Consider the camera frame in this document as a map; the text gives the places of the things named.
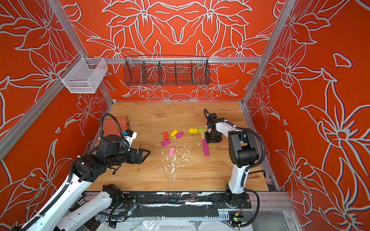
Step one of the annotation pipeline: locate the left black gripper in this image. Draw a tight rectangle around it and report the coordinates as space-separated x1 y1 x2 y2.
107 145 152 168

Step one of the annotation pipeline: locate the dark magenta block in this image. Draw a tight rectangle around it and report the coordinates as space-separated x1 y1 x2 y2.
202 139 208 149

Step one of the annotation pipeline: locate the magenta block top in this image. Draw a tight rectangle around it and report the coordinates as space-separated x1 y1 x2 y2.
175 132 184 139

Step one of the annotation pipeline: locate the red block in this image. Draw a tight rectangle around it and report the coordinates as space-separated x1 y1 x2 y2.
163 132 169 140

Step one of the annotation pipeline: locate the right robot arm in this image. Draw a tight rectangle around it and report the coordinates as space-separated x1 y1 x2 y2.
203 109 266 208

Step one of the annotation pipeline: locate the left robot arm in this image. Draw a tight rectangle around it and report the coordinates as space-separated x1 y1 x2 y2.
13 135 151 231

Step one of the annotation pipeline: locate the pale pink block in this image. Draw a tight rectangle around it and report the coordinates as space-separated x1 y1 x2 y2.
168 147 175 157

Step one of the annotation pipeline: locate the red plastic tool case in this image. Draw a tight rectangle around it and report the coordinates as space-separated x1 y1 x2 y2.
103 116 129 137

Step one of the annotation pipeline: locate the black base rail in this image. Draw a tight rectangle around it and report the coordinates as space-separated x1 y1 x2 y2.
98 191 251 221

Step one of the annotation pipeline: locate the black wire basket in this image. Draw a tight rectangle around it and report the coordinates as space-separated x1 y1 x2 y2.
123 55 211 87

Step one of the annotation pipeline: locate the white wire basket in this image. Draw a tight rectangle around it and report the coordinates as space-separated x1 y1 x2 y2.
58 58 108 94

